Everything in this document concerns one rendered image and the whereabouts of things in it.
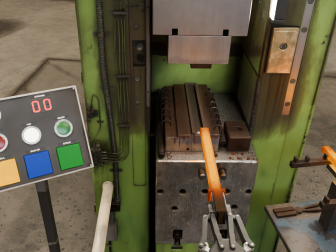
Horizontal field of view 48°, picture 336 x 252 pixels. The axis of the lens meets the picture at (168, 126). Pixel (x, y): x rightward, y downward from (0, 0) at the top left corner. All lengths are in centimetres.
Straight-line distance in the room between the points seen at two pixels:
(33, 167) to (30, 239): 121
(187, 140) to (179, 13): 47
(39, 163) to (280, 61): 90
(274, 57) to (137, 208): 92
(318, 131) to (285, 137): 187
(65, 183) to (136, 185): 109
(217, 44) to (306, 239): 79
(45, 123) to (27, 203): 144
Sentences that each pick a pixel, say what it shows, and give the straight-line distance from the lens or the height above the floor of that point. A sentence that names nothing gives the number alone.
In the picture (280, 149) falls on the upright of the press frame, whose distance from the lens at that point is 168.
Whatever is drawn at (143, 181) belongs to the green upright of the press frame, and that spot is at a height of 64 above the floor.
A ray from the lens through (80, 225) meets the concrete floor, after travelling 244.
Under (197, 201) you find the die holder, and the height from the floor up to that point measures 72.
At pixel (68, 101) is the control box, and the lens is 127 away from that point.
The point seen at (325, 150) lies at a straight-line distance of 152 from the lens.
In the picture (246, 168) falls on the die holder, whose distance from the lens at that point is 144.
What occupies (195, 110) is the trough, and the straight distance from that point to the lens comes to 155.
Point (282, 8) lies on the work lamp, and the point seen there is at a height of 143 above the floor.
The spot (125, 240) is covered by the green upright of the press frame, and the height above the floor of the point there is 26.
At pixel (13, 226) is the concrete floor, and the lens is 254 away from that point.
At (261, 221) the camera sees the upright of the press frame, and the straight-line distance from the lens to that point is 195.
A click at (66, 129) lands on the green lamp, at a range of 126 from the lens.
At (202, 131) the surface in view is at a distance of 128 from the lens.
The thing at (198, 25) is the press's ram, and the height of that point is 140.
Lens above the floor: 176
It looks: 32 degrees down
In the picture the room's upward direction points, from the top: 2 degrees clockwise
